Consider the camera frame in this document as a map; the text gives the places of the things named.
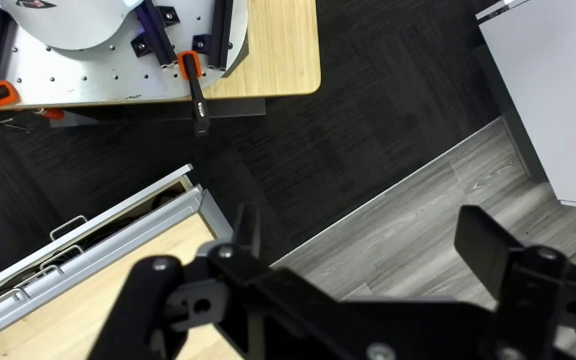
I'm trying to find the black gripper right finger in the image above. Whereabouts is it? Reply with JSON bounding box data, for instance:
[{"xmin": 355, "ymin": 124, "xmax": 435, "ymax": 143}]
[{"xmin": 452, "ymin": 204, "xmax": 576, "ymax": 360}]

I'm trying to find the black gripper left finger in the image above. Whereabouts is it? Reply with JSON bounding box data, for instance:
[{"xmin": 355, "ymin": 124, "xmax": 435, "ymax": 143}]
[{"xmin": 86, "ymin": 203, "xmax": 344, "ymax": 360}]

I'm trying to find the white workbench cabinet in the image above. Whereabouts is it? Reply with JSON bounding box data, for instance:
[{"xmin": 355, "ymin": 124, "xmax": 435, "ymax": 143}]
[{"xmin": 0, "ymin": 162, "xmax": 237, "ymax": 360}]

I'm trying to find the plain white cabinet box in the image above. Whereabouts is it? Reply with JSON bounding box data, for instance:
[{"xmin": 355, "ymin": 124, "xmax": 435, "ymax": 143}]
[{"xmin": 476, "ymin": 0, "xmax": 576, "ymax": 213}]

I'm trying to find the silver perforated mounting plate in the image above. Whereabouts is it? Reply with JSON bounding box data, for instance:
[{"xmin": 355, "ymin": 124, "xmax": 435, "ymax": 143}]
[{"xmin": 0, "ymin": 0, "xmax": 253, "ymax": 111}]

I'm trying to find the small light wooden table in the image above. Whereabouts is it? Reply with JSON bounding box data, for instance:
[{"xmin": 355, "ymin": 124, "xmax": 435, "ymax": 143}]
[{"xmin": 197, "ymin": 0, "xmax": 324, "ymax": 104}]

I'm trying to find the silver wire drawer handle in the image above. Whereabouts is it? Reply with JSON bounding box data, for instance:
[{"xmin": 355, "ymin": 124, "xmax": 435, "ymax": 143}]
[{"xmin": 46, "ymin": 213, "xmax": 90, "ymax": 242}]

